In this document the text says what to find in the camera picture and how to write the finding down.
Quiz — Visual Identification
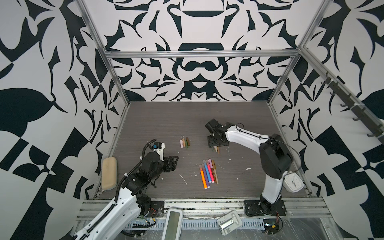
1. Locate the beige sponge block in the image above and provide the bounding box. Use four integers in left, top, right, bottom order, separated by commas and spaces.
101, 157, 118, 191

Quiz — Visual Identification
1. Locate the aluminium frame back beam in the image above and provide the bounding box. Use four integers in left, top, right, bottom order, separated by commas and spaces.
105, 50, 298, 59

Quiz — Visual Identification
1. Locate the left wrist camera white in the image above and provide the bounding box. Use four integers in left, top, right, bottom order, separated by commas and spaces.
153, 142, 165, 161

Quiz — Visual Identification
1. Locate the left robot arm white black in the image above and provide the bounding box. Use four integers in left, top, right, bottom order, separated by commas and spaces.
72, 151, 179, 240

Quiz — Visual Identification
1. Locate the pink cap brown pen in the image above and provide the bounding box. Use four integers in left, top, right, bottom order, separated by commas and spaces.
209, 159, 219, 184

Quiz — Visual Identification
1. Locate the grey metal bracket box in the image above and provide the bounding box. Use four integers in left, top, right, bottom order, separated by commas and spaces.
217, 211, 243, 236

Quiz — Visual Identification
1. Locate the white handheld tablet device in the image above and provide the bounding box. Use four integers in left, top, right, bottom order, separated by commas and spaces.
162, 208, 184, 240

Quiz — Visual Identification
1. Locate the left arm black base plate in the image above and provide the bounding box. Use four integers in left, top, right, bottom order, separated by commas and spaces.
142, 201, 165, 218

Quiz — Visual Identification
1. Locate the orange highlighter pen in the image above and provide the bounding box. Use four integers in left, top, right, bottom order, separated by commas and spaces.
199, 165, 208, 190

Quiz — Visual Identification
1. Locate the aluminium frame front rail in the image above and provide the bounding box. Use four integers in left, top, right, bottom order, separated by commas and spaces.
76, 197, 332, 221

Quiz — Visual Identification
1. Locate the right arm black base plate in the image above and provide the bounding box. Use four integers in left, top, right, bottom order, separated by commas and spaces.
244, 198, 287, 217

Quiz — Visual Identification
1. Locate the purple highlighter pen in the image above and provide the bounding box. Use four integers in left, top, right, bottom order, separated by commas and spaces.
202, 165, 210, 189

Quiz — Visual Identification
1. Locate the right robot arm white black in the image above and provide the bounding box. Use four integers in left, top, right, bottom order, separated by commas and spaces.
205, 119, 293, 205

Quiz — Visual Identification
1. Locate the black corrugated cable hose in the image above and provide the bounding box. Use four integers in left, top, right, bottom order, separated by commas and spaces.
71, 173, 127, 240

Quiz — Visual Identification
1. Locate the white round timer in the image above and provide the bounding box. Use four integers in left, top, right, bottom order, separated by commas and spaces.
283, 172, 304, 193

